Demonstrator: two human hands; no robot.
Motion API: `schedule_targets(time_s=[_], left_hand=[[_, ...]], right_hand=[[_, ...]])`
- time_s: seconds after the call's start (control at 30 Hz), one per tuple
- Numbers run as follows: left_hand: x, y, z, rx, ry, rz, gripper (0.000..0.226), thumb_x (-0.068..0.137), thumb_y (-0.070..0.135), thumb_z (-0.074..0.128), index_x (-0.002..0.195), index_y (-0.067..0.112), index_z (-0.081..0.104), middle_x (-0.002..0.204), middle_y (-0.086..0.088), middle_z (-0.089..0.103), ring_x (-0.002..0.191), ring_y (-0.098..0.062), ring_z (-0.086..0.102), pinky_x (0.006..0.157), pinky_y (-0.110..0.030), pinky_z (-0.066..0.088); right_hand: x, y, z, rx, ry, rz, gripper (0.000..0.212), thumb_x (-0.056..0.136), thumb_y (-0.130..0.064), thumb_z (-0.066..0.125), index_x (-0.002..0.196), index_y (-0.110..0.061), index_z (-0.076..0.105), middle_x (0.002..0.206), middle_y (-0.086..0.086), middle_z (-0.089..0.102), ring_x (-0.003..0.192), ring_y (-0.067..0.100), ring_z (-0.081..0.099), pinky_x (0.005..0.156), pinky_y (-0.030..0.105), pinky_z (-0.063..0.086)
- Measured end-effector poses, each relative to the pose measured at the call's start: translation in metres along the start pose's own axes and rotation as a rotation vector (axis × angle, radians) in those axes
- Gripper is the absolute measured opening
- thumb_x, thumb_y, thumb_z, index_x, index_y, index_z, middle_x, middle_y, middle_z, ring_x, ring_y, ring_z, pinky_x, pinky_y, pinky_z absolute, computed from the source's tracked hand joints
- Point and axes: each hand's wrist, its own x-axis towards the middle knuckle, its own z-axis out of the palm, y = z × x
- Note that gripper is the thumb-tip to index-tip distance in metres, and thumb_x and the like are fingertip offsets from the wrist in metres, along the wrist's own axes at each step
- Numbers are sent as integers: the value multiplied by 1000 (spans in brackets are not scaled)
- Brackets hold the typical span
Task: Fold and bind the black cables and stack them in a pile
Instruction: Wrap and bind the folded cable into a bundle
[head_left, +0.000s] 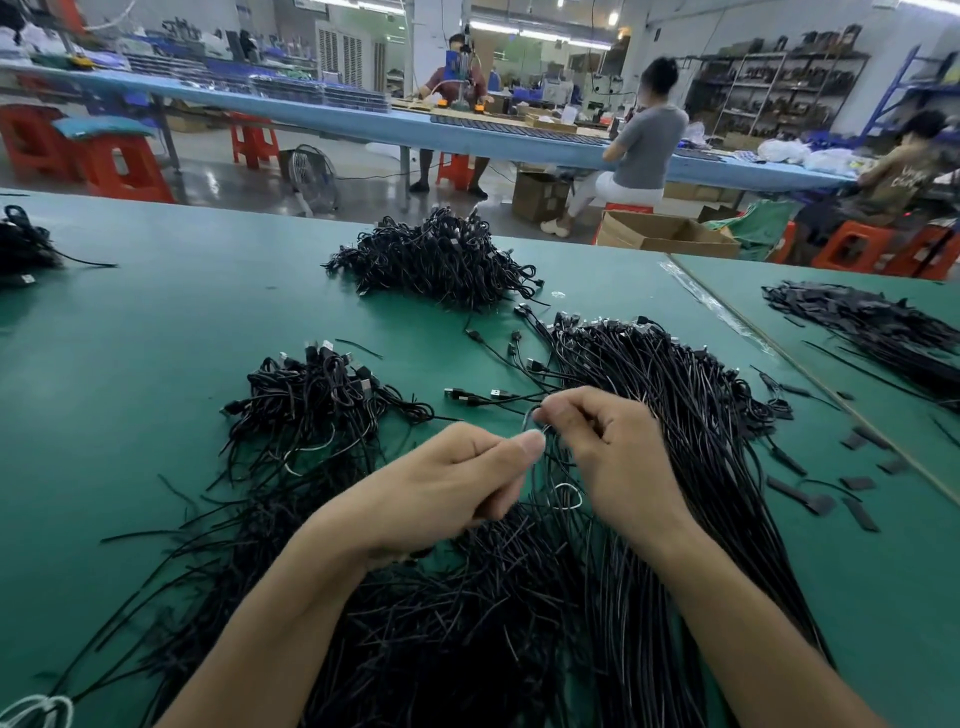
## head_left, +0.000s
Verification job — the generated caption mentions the person's left hand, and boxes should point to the person's left hand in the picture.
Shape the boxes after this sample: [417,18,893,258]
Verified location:
[307,423,546,569]

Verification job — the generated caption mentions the person's right hand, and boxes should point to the person's right hand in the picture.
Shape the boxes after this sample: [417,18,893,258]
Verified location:
[532,387,704,560]

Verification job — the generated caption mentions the bundle of long black cables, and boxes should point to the bundle of long black cables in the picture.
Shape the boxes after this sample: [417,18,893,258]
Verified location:
[447,303,830,728]

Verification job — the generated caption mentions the small cluster of knotted cables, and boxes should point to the small cluster of knotted cables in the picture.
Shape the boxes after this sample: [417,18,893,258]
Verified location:
[222,342,437,479]

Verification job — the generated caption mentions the pile of black cables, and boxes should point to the pile of black cables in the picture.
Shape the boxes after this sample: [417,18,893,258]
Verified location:
[52,342,609,728]

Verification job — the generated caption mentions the heap of black cables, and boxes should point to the heap of black cables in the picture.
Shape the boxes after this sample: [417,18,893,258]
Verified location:
[0,205,117,284]
[324,207,545,311]

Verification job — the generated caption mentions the spread of straight black cables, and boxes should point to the spread of straight black cables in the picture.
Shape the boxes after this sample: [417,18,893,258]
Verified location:
[762,280,960,407]

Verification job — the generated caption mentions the person's left forearm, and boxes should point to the person's left forearm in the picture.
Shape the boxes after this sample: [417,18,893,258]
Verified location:
[157,525,392,728]

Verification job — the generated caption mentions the person's right forearm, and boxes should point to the person's right forearm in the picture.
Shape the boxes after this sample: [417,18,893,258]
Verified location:
[645,517,887,728]

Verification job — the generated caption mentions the open cardboard box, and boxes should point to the open cardboard box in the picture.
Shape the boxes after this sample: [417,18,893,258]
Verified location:
[595,211,741,260]

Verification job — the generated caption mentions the scattered dark tie pieces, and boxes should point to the scattered dark tie pieces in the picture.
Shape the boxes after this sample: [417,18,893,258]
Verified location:
[750,367,909,534]

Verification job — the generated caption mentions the green bag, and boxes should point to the green bag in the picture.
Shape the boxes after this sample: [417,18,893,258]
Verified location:
[717,198,804,264]

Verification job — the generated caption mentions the small cardboard box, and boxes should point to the small cardboard box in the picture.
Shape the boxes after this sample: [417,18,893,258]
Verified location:
[511,169,575,227]

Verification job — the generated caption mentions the red plastic stool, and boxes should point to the red plastic stool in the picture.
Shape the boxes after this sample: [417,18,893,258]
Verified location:
[436,153,476,191]
[228,114,282,170]
[810,222,960,282]
[0,105,69,182]

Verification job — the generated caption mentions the grey floor fan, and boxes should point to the grey floor fan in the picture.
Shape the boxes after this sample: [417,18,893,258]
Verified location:
[282,144,341,216]

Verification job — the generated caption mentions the pile of white bags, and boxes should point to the pile of white bags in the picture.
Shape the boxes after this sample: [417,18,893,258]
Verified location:
[754,138,860,176]

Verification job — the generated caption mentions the long blue workbench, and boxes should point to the long blue workbench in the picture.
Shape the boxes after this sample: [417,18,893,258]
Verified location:
[0,60,857,194]

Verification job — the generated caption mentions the metal storage shelf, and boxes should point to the metal storage shelf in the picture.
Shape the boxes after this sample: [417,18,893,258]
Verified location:
[682,27,872,144]

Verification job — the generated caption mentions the red stool with blue seat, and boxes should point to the red stool with blue seat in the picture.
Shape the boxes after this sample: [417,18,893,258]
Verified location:
[52,117,174,203]

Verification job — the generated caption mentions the white pillar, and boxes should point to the white pillar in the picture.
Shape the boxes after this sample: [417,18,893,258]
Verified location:
[412,0,467,95]

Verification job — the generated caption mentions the blue metal rack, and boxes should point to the blue metal rack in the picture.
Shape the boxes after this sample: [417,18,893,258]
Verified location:
[862,45,960,140]

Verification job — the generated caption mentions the bunch of white wire rings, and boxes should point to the bunch of white wire rings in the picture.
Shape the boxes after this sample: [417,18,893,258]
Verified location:
[0,693,74,728]

